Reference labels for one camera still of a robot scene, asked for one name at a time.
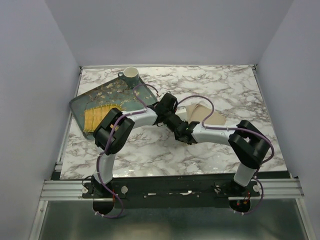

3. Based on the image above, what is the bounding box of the beige cloth napkin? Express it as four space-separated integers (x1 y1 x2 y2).
185 103 227 126

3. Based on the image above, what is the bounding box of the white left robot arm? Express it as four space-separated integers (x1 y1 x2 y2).
91 93 178 198

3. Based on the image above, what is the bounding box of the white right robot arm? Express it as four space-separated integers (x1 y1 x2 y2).
163 114 275 196

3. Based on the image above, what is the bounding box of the green ceramic mug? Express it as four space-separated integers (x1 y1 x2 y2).
117 66 140 89

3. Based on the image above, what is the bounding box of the green floral tray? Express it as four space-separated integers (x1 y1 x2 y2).
69 77 144 140

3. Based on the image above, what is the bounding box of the yellow bamboo mat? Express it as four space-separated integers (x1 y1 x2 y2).
83 104 122 133

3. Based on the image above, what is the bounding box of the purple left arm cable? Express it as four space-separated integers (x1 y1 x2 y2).
93 83 162 220

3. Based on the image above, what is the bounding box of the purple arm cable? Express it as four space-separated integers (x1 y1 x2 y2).
174 95 275 216
93 83 162 220

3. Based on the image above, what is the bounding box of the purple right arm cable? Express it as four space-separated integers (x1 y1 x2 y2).
174 95 275 216

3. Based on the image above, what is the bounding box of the black metal base rail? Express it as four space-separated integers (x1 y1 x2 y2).
82 173 260 214

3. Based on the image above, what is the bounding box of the silver aluminium frame rail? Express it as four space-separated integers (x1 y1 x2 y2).
31 65 315 240

